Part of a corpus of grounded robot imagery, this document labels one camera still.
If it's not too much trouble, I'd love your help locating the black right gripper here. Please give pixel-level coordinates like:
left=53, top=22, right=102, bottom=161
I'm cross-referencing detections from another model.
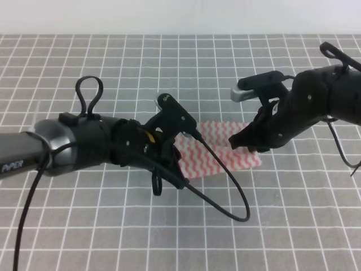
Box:
left=228, top=95, right=325, bottom=154

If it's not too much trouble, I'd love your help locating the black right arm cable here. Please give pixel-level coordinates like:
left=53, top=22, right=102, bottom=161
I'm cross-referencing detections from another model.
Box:
left=324, top=115, right=361, bottom=177

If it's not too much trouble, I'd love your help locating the pink white wavy towel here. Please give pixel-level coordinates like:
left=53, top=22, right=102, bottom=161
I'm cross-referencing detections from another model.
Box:
left=174, top=121, right=262, bottom=179

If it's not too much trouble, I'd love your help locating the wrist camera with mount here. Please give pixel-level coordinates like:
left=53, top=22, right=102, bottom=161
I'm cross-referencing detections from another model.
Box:
left=230, top=71, right=294, bottom=106
left=145, top=93, right=197, bottom=141

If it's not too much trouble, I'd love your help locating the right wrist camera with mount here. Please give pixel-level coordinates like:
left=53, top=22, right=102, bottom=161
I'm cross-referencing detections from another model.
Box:
left=230, top=71, right=294, bottom=106

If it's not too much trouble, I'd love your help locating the black left camera cable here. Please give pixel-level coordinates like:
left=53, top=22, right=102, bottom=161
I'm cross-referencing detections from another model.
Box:
left=11, top=131, right=252, bottom=271

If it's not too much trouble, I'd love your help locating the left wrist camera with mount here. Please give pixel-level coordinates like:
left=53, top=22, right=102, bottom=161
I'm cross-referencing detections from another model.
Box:
left=145, top=93, right=197, bottom=141

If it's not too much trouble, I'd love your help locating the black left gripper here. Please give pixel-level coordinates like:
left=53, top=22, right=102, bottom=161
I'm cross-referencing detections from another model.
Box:
left=112, top=119, right=183, bottom=196

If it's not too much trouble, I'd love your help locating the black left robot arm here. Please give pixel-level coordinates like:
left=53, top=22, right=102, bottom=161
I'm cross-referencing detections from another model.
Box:
left=1, top=113, right=189, bottom=195

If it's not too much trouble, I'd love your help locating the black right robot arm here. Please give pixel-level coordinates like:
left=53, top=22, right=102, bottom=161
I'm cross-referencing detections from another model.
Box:
left=228, top=42, right=360, bottom=152

